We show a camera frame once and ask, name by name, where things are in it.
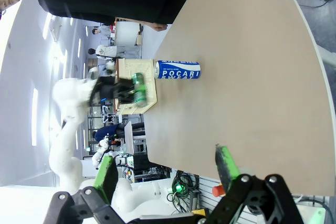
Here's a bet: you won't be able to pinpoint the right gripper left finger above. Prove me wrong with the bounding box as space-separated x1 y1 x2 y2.
49 155 132 224

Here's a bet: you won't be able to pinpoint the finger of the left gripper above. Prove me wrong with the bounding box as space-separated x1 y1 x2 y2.
115 77 136 90
117 91 137 104

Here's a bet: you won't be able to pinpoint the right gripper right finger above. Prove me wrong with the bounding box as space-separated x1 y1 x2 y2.
207 144 305 224

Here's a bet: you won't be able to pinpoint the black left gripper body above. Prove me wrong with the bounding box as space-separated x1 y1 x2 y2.
89 76 124 105

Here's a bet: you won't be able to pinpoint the green drink can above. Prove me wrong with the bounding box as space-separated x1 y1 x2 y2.
131 72 148 108

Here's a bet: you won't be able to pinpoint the blue Pocari Sweat can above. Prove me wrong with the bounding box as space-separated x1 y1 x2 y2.
153 60 202 80

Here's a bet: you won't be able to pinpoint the person right hand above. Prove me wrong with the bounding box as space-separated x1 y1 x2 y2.
148 22 168 31

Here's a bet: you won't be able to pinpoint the red emergency stop button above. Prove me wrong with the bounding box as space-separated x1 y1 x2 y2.
212 185 225 198

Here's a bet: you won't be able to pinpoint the background person white top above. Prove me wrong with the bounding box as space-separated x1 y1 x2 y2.
88 45 127 60

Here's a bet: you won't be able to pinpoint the background person navy top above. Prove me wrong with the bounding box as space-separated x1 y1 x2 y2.
92 121 145 142

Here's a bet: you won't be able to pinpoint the grey monitor panel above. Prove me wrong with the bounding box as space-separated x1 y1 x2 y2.
123 121 135 154

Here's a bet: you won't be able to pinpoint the wooden framed white panel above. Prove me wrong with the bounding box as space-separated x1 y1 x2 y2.
112 18 144 59

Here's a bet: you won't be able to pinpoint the background person grey top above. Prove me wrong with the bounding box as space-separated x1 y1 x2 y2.
91 24 116 45

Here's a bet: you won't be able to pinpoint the cream folding basket brown handles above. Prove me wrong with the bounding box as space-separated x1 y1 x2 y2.
114 58 158 116

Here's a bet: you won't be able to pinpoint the black cable bundle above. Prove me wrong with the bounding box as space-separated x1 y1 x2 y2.
167 170 201 209

